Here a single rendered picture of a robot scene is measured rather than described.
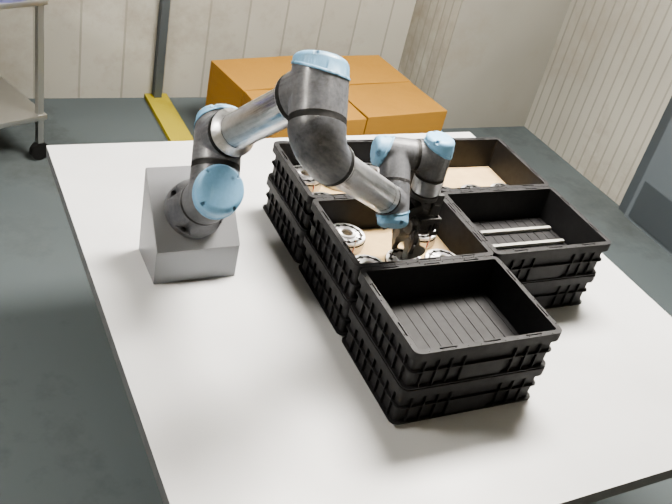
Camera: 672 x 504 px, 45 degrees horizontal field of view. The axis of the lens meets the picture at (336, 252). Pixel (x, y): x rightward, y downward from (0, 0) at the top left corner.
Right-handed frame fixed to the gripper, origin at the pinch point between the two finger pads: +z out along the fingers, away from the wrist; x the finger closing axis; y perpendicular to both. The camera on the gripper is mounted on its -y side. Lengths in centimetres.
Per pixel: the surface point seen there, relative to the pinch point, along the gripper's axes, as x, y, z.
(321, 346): -14.1, -24.5, 15.0
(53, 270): 114, -70, 85
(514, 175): 33, 59, -2
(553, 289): -11.5, 46.8, 7.4
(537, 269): -12.2, 36.9, -1.2
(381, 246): 7.2, -0.8, 2.0
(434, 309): -19.3, 1.3, 2.1
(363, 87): 192, 90, 45
